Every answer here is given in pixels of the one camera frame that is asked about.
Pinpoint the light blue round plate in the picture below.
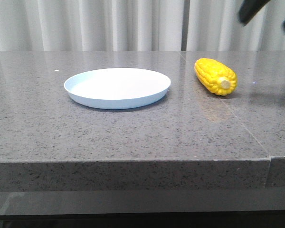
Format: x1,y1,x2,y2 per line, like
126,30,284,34
64,68,171,110

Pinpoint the white pleated curtain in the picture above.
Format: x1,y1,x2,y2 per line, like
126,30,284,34
0,0,285,51

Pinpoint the yellow plastic corn cob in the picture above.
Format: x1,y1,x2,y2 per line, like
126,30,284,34
194,58,238,96

